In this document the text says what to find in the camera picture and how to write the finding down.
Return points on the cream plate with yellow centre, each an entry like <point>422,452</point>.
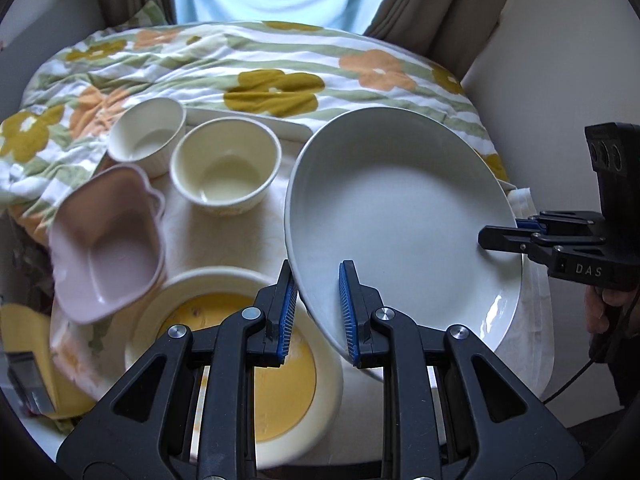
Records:
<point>290,400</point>

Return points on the large grey-white plate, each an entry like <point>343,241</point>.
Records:
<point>400,210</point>

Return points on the yellow cloth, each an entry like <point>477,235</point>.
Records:
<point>20,325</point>

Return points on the pink heart-shaped bowl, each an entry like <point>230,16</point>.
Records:
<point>110,255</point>

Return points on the small cream ribbed bowl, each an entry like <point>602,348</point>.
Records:
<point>145,130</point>

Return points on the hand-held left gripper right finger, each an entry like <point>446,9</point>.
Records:
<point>347,315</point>

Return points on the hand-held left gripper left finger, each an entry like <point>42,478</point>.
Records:
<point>284,315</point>

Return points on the floral striped blanket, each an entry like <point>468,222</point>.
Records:
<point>250,60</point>

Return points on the person's right hand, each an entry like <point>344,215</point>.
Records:
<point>594,315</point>

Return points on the wide cream bowl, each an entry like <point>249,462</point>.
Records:
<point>225,170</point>

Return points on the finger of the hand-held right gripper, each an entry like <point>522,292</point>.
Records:
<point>529,223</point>
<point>510,241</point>

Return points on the dark flat device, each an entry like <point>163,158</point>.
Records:
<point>27,375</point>

